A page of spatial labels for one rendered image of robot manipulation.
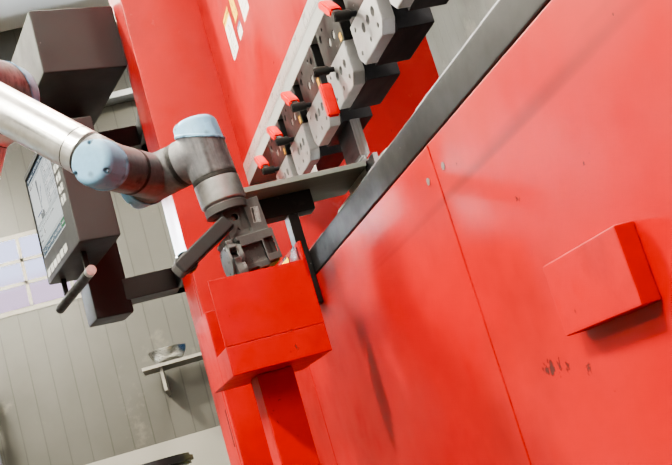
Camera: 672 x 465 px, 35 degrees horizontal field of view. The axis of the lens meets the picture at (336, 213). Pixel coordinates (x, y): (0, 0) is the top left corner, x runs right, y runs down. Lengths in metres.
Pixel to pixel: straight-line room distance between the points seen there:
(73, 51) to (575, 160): 2.34
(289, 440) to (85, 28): 1.82
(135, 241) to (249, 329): 9.27
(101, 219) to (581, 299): 2.12
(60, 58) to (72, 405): 7.76
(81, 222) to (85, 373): 7.80
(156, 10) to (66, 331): 7.92
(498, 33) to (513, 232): 0.21
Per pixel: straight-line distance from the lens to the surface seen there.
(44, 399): 10.73
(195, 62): 3.00
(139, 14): 3.05
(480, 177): 1.16
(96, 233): 2.94
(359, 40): 1.77
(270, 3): 2.29
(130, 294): 3.34
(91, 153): 1.63
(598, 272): 0.94
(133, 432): 10.60
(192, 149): 1.70
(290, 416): 1.68
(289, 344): 1.62
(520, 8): 1.01
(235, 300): 1.62
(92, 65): 3.15
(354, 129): 2.01
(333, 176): 1.95
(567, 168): 0.99
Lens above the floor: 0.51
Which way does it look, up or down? 12 degrees up
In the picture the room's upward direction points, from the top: 17 degrees counter-clockwise
